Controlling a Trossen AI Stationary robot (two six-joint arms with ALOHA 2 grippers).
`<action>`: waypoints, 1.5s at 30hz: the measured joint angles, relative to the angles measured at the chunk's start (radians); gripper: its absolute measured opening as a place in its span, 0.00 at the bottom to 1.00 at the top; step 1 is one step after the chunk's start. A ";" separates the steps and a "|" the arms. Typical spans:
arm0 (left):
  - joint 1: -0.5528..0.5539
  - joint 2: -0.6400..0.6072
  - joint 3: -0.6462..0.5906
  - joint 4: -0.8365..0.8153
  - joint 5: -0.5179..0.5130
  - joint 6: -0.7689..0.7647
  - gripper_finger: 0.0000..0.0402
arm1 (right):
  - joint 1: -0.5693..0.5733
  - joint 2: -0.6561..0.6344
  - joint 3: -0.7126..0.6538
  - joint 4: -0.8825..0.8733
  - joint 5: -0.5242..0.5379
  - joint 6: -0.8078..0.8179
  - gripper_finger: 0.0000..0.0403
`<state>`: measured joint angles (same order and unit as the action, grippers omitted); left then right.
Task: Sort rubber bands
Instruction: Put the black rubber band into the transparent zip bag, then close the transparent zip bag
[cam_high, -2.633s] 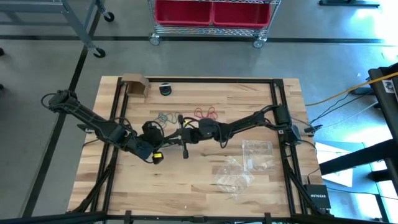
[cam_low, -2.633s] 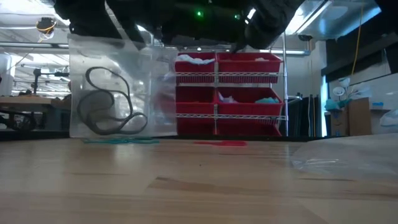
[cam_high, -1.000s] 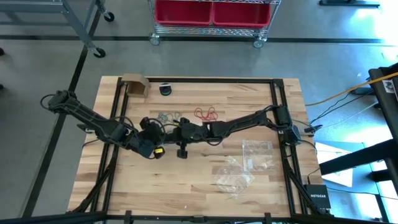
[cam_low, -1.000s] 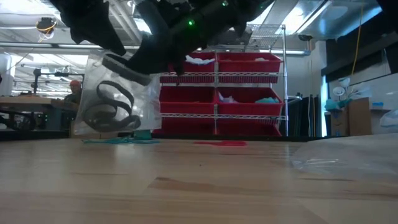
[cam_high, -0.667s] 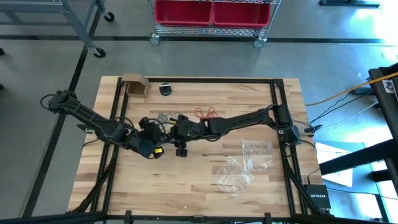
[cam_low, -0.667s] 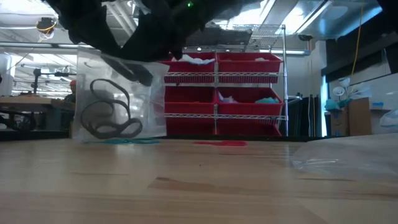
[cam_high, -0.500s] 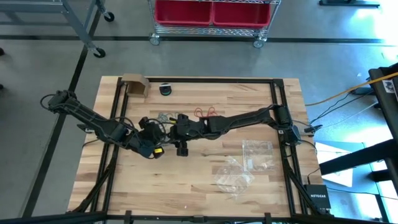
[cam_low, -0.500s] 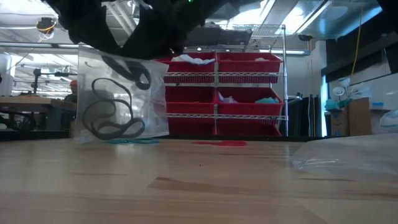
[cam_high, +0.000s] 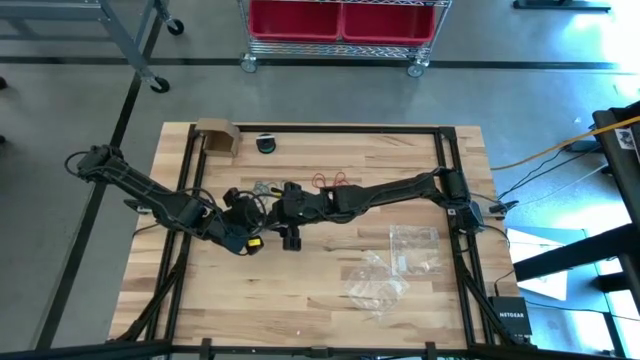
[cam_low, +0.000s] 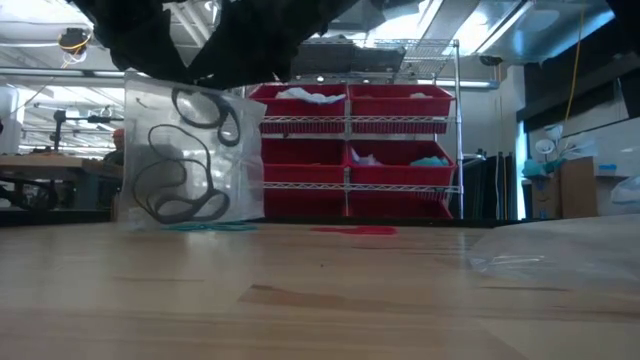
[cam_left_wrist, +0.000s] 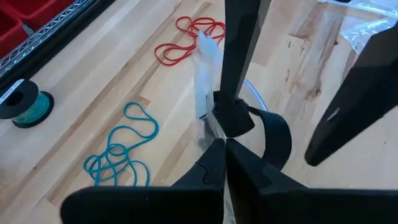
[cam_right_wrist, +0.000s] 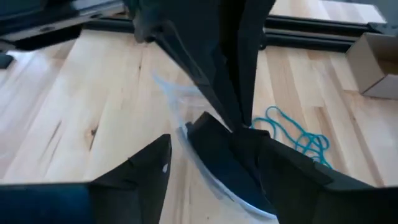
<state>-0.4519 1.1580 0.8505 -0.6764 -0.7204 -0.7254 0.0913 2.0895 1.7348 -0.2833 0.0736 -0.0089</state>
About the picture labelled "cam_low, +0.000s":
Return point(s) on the teal cloth item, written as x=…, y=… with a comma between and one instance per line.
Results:
x=430, y=161

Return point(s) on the red rubber band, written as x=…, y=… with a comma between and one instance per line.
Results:
x=357, y=230
x=327, y=230
x=385, y=230

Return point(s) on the white container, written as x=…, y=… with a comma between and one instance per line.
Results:
x=9, y=125

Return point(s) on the black pipe stand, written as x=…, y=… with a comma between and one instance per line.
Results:
x=95, y=120

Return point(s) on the person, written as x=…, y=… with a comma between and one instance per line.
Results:
x=117, y=150

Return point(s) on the wooden workbench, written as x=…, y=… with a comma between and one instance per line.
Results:
x=40, y=162

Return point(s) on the black panels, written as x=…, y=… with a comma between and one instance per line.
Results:
x=490, y=185

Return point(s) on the crumpled clear zip bag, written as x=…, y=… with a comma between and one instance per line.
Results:
x=575, y=255

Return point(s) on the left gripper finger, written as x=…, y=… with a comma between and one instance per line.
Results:
x=155, y=62

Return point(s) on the white cloth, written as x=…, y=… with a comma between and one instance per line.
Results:
x=305, y=95

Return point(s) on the thin black rubber band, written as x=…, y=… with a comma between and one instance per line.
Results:
x=150, y=137

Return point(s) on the clear plastic zip bag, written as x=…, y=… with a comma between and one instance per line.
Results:
x=245, y=165

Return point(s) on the small white item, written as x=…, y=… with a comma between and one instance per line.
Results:
x=367, y=160

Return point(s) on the teal object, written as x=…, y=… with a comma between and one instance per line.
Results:
x=532, y=169

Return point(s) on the tall cardboard box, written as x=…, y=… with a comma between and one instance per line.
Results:
x=577, y=190

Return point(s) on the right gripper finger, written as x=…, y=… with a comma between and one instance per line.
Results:
x=245, y=65

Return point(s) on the low cardboard box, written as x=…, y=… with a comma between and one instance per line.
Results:
x=545, y=200

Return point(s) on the green rubber band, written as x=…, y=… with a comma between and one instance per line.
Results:
x=195, y=227

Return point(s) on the white fan-shaped objects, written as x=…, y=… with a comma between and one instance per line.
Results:
x=545, y=146

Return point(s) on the black storage bin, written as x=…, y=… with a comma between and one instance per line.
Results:
x=325, y=60
x=377, y=61

